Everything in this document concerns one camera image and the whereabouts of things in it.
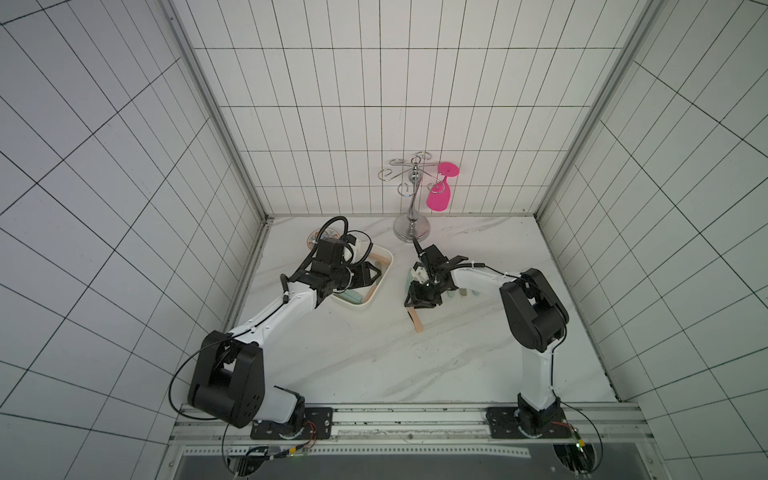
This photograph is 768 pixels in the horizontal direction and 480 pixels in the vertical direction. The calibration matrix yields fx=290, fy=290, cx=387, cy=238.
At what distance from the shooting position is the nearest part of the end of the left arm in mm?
620

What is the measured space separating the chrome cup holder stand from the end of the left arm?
0.95 ft

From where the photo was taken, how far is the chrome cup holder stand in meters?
0.94
